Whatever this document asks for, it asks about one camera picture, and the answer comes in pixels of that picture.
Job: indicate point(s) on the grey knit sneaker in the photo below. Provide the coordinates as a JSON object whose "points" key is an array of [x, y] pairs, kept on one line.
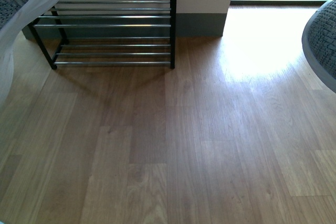
{"points": [[318, 43], [15, 15]]}

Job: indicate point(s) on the black metal shoe rack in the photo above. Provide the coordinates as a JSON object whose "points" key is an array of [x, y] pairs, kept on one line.
{"points": [[107, 33]]}

